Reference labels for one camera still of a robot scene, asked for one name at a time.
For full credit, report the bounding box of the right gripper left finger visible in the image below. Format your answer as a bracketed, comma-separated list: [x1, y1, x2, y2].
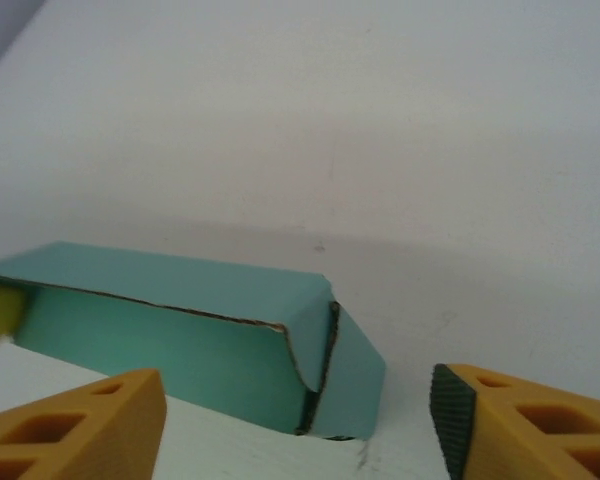
[0, 368, 168, 480]

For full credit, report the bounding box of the teal paper box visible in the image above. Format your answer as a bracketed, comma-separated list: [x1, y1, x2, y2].
[0, 240, 389, 443]

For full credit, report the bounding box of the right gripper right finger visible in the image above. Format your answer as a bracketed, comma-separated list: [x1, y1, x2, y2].
[429, 363, 600, 480]

